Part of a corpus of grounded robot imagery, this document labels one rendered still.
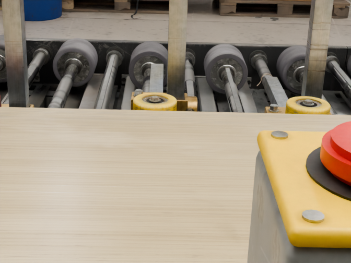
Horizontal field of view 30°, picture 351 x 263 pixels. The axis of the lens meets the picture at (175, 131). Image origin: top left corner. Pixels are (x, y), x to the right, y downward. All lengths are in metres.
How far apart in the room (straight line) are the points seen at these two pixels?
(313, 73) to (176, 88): 0.28
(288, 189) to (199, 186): 0.70
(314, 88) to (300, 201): 1.17
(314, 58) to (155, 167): 0.51
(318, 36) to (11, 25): 0.60
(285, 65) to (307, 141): 1.51
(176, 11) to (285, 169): 1.09
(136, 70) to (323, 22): 0.58
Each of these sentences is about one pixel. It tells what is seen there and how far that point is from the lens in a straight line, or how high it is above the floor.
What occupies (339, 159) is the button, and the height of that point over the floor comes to 1.23.
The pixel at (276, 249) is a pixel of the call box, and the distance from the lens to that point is 0.19.
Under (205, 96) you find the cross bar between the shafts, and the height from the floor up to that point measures 0.74.
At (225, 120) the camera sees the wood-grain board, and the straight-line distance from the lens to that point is 1.12.
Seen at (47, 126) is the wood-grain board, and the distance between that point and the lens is 1.09.
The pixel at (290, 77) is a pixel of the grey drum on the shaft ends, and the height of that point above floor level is 0.79.
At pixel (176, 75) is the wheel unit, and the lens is 1.31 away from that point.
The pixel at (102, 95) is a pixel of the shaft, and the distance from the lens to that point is 1.47.
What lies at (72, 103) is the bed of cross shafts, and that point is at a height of 0.71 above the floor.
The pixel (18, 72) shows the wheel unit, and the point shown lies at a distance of 1.34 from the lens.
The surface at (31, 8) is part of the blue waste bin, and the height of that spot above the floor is 0.11.
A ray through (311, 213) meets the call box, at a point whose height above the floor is 1.22.
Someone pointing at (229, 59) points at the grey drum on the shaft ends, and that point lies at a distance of 1.70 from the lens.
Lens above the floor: 1.31
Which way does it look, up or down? 22 degrees down
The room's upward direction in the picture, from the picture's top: 2 degrees clockwise
